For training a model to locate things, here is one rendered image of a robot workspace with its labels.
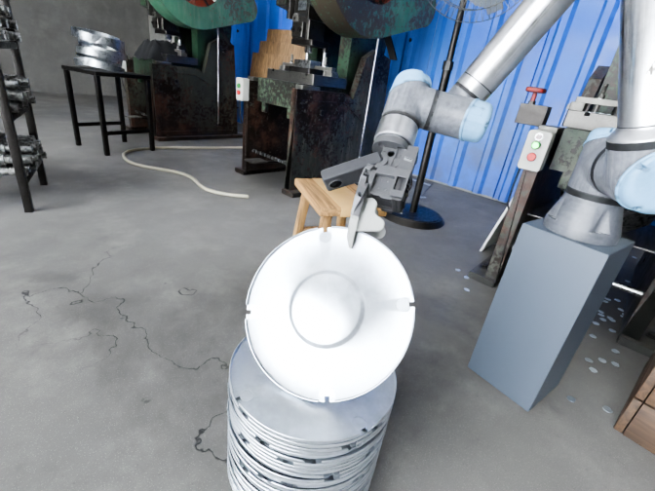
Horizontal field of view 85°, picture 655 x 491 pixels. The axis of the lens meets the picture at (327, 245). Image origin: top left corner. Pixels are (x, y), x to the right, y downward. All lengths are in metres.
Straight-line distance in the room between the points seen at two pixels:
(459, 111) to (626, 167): 0.29
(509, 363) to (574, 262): 0.32
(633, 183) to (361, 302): 0.49
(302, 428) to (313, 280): 0.23
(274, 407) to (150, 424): 0.38
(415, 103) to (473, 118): 0.11
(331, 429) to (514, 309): 0.60
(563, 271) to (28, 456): 1.13
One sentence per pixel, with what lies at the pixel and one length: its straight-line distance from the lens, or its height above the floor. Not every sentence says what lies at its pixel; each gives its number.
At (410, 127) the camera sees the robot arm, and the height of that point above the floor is 0.64.
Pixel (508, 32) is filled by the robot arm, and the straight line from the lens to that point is 0.88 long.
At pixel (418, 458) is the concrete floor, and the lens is 0.90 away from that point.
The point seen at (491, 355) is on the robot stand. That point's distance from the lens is 1.10.
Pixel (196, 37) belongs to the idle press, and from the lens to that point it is 3.93.
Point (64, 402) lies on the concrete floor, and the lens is 1.01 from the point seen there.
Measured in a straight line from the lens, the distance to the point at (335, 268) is 0.62.
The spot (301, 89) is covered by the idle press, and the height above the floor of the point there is 0.62.
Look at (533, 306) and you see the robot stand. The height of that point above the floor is 0.27.
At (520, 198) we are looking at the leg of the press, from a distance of 1.55.
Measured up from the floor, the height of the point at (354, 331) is 0.34.
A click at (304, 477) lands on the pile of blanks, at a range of 0.64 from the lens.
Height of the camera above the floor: 0.70
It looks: 25 degrees down
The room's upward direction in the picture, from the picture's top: 8 degrees clockwise
